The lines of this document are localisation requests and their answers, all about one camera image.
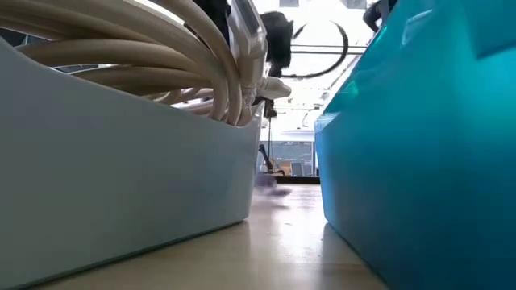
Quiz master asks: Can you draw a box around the thick cream USB cable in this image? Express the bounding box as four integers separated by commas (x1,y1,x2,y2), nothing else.
0,0,293,127

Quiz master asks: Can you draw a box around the blue plastic bin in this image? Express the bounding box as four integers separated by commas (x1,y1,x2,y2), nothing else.
314,0,516,290

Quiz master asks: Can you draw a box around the purple USB cable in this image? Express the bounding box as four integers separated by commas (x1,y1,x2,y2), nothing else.
254,172,293,199

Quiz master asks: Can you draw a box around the black metal table frame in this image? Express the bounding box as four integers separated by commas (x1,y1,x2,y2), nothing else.
273,175,322,185

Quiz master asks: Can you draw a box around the white plastic bin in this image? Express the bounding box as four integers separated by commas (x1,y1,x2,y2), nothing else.
0,38,265,290

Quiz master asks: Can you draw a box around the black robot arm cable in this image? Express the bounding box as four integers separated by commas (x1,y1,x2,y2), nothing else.
281,19,351,80

